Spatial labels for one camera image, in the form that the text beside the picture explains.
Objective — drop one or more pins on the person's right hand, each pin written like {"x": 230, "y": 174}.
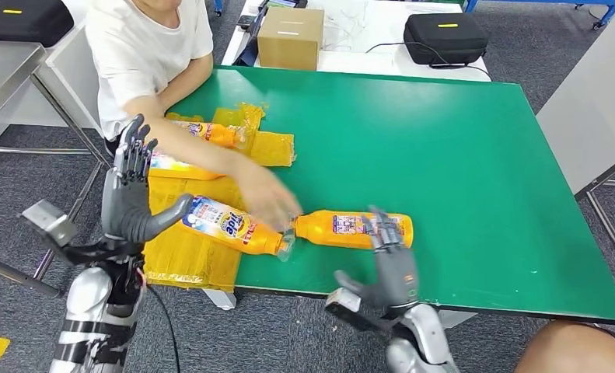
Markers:
{"x": 266, "y": 198}

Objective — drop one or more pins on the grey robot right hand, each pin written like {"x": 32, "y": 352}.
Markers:
{"x": 397, "y": 283}

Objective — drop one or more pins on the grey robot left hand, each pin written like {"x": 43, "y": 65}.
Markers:
{"x": 127, "y": 211}

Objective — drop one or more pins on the orange detergent bottle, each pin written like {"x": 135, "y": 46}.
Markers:
{"x": 183, "y": 174}
{"x": 317, "y": 229}
{"x": 219, "y": 135}
{"x": 255, "y": 239}

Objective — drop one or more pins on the yellow taped sheet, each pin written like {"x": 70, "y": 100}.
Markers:
{"x": 194, "y": 267}

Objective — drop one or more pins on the green top table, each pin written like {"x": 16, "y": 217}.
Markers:
{"x": 441, "y": 180}

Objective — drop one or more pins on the dark blue folder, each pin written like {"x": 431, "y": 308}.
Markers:
{"x": 246, "y": 51}

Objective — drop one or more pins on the brown cardboard box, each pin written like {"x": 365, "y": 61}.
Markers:
{"x": 289, "y": 41}

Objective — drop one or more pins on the person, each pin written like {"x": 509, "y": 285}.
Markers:
{"x": 142, "y": 51}

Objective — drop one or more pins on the white table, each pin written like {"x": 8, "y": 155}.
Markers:
{"x": 358, "y": 62}

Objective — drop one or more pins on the black smartphone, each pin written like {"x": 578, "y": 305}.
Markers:
{"x": 245, "y": 21}

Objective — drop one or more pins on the person's knee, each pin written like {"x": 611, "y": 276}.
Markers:
{"x": 564, "y": 350}

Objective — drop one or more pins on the black zip case yellow tag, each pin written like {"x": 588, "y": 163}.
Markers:
{"x": 24, "y": 23}
{"x": 443, "y": 41}

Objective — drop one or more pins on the pale grey table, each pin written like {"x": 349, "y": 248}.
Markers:
{"x": 590, "y": 103}

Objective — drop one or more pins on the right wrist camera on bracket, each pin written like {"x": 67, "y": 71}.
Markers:
{"x": 343, "y": 301}

